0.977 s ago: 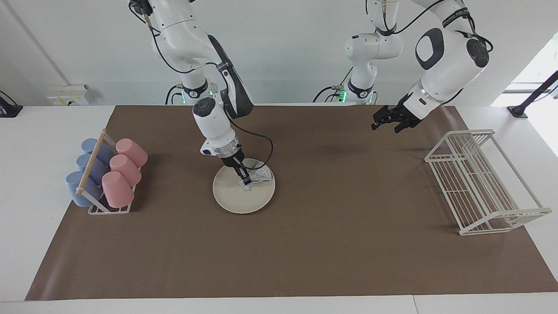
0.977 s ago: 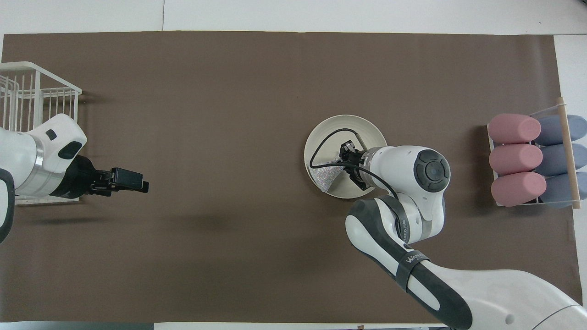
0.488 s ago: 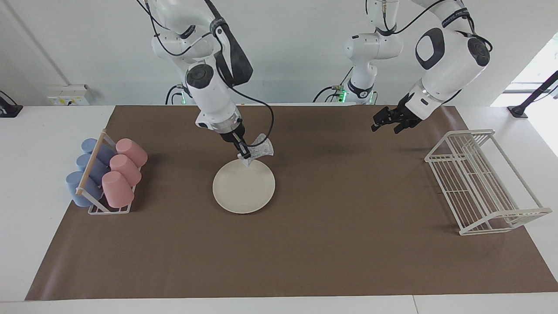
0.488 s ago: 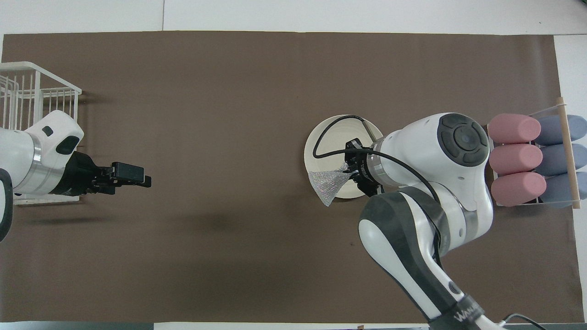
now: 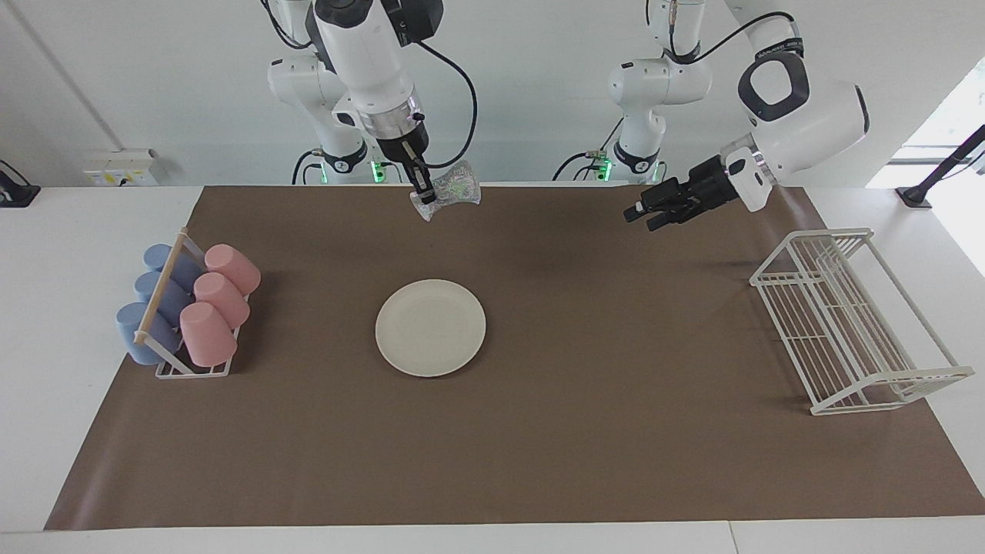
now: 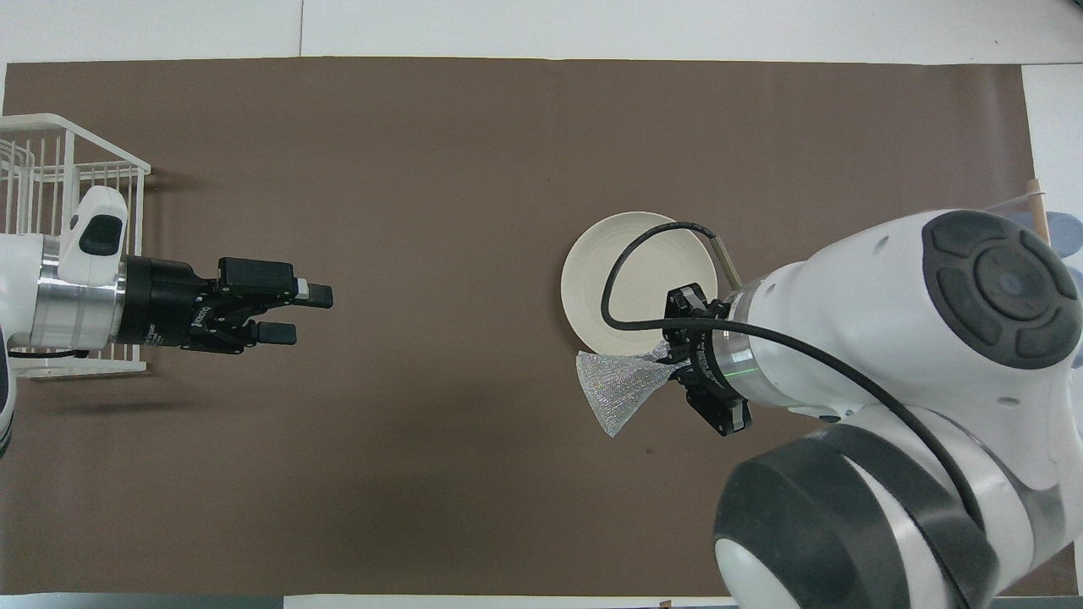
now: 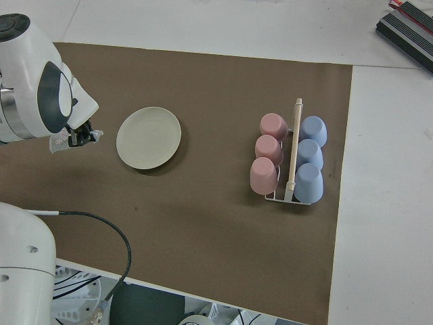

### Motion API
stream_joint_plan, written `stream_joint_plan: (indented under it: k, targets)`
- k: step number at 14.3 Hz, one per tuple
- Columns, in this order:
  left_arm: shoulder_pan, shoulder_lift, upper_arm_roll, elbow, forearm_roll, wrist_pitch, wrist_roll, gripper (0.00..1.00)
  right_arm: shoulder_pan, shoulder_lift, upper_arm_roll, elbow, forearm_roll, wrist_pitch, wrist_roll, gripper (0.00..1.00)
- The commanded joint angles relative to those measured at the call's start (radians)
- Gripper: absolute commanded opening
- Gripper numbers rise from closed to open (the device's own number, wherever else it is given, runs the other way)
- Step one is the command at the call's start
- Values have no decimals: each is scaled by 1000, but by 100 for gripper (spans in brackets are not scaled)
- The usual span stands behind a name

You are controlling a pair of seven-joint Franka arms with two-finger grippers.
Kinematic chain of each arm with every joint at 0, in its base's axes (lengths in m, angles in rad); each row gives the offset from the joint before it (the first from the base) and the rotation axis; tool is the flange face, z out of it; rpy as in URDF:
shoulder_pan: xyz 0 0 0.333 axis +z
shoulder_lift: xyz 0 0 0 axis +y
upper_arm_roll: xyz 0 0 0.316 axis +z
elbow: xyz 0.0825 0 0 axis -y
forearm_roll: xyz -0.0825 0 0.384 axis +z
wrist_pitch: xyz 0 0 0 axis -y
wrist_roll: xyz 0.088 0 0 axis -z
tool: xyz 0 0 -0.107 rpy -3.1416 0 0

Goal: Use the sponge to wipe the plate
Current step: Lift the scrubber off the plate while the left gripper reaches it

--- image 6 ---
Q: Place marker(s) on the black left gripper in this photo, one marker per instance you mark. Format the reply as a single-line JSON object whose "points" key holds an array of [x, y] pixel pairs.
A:
{"points": [[161, 304]]}

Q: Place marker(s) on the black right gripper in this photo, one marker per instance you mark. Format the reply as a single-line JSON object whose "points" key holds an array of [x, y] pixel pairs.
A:
{"points": [[698, 355]]}

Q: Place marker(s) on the silver mesh sponge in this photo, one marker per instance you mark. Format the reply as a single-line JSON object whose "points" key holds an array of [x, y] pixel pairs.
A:
{"points": [[618, 389]]}

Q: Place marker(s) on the cream round plate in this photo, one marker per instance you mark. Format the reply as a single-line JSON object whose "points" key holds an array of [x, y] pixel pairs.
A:
{"points": [[651, 279]]}

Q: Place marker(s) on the brown paper table mat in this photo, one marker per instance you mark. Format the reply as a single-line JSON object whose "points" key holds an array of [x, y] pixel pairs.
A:
{"points": [[423, 211]]}

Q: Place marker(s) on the cup rack with wooden rod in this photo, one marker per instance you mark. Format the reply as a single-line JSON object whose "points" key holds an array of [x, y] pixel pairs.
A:
{"points": [[1034, 194]]}

